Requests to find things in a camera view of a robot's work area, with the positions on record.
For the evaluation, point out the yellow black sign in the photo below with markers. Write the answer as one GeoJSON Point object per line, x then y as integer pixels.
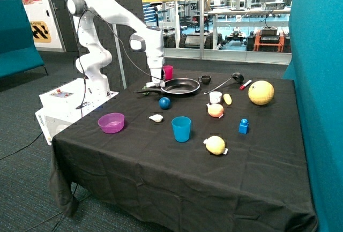
{"type": "Point", "coordinates": [40, 32]}

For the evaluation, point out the black frying pan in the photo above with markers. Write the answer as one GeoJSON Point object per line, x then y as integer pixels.
{"type": "Point", "coordinates": [178, 86]}

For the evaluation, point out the small yellow toy food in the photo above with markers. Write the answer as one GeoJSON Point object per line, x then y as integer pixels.
{"type": "Point", "coordinates": [227, 99]}

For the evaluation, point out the blue plastic cup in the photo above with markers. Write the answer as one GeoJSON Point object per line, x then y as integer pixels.
{"type": "Point", "coordinates": [181, 128]}

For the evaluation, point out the small white cup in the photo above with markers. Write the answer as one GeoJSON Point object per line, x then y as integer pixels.
{"type": "Point", "coordinates": [215, 97]}

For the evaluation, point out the black tripod stand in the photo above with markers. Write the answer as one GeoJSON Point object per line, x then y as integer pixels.
{"type": "Point", "coordinates": [157, 7]}

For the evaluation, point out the orange toy onion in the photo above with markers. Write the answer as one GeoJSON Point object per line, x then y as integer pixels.
{"type": "Point", "coordinates": [215, 110]}

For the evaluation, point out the teal partition panel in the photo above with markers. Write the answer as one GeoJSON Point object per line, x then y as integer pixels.
{"type": "Point", "coordinates": [316, 69]}

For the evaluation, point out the green toy vegetable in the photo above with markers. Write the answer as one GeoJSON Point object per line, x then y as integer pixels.
{"type": "Point", "coordinates": [145, 90]}

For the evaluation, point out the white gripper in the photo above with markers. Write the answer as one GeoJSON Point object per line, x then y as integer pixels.
{"type": "Point", "coordinates": [155, 65]}

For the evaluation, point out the black ladle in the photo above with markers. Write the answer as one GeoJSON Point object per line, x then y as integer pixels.
{"type": "Point", "coordinates": [238, 77]}

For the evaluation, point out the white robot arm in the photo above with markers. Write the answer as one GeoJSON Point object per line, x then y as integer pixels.
{"type": "Point", "coordinates": [147, 39]}

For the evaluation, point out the large yellow ball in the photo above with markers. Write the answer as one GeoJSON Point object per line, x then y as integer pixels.
{"type": "Point", "coordinates": [261, 92]}

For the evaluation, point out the pink plastic cup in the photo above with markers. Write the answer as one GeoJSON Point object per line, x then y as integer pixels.
{"type": "Point", "coordinates": [168, 72]}

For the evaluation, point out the white toy garlic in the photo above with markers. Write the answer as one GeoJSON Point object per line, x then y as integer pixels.
{"type": "Point", "coordinates": [156, 118]}

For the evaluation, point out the black tablecloth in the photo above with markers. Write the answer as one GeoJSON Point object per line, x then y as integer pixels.
{"type": "Point", "coordinates": [261, 184]}

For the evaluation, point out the red white marker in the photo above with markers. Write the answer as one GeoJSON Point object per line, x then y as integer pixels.
{"type": "Point", "coordinates": [245, 85]}

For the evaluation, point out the blue ball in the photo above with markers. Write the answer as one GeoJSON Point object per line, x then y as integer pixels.
{"type": "Point", "coordinates": [164, 103]}

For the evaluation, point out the white cleaning sponge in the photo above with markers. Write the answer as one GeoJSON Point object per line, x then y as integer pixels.
{"type": "Point", "coordinates": [152, 84]}

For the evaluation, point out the teal bench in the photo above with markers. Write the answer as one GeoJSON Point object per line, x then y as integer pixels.
{"type": "Point", "coordinates": [18, 51]}

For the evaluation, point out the purple plastic bowl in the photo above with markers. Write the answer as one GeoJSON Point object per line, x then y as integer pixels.
{"type": "Point", "coordinates": [111, 123]}

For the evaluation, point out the white lab workbench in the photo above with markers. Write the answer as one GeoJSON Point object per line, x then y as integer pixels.
{"type": "Point", "coordinates": [232, 27]}

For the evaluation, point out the blue toy brick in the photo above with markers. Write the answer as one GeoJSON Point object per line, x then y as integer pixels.
{"type": "Point", "coordinates": [243, 126]}

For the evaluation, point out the yellow toy onion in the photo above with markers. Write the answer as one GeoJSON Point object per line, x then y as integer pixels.
{"type": "Point", "coordinates": [215, 145]}

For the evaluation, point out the small dark brown cup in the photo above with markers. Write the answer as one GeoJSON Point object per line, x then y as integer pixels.
{"type": "Point", "coordinates": [205, 79]}

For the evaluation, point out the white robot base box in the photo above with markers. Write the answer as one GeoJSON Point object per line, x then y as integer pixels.
{"type": "Point", "coordinates": [68, 103]}

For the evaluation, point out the dark grey acoustic panel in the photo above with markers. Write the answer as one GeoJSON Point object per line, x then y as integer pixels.
{"type": "Point", "coordinates": [123, 71]}

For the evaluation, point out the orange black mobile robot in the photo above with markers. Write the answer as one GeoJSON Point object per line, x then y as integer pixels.
{"type": "Point", "coordinates": [269, 39]}

